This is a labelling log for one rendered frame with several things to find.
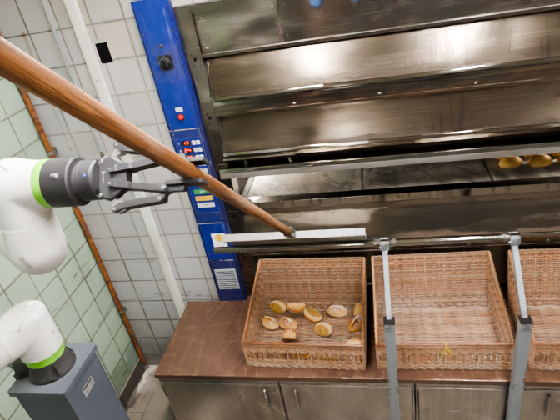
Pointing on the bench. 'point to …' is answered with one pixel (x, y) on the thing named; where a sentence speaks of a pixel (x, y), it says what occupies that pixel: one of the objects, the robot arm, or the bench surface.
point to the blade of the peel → (296, 237)
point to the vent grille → (227, 278)
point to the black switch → (165, 62)
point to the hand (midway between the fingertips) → (187, 172)
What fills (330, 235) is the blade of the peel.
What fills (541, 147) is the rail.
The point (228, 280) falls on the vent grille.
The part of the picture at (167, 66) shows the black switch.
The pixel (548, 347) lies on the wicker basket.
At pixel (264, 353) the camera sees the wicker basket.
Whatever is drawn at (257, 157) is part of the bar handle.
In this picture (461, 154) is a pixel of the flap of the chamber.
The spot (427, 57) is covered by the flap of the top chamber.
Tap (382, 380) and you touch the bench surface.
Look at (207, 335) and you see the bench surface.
